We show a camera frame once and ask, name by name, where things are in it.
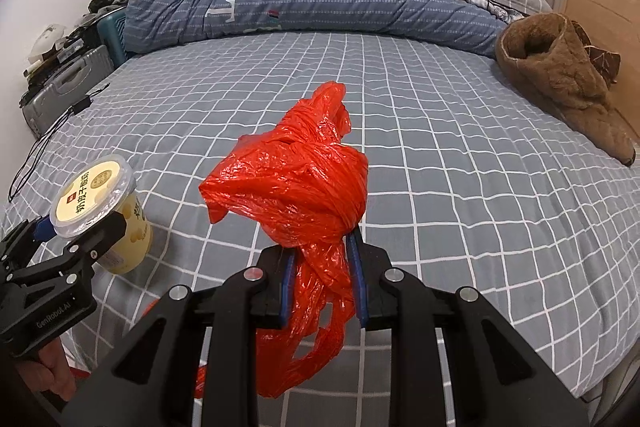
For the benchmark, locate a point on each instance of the grey checked bed sheet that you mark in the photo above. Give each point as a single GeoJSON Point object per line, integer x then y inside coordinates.
{"type": "Point", "coordinates": [450, 207]}

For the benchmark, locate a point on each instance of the white rounded object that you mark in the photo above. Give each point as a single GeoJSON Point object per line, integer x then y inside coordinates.
{"type": "Point", "coordinates": [47, 37]}

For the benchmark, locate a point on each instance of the yellow pudding cup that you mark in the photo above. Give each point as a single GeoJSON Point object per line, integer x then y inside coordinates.
{"type": "Point", "coordinates": [90, 189]}

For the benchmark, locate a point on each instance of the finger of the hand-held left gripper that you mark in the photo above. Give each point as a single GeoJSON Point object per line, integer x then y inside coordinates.
{"type": "Point", "coordinates": [42, 228]}
{"type": "Point", "coordinates": [92, 247]}

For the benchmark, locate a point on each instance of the brown fleece garment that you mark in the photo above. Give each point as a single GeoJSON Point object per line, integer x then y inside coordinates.
{"type": "Point", "coordinates": [555, 67]}

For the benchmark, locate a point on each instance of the red plastic bag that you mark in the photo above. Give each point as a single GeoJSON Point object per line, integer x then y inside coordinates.
{"type": "Point", "coordinates": [290, 177]}

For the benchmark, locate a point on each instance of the person's left hand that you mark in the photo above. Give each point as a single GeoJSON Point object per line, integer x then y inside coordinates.
{"type": "Point", "coordinates": [52, 369]}

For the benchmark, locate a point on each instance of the grey suitcase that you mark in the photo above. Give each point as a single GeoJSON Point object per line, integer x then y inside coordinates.
{"type": "Point", "coordinates": [70, 87]}

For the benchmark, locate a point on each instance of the teal suitcase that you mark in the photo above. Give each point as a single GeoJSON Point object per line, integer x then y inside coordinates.
{"type": "Point", "coordinates": [112, 37]}

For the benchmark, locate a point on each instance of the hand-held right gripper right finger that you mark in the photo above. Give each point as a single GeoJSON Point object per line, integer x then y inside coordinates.
{"type": "Point", "coordinates": [357, 277]}

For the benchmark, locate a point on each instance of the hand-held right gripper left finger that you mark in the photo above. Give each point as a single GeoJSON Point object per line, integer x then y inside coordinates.
{"type": "Point", "coordinates": [286, 292]}

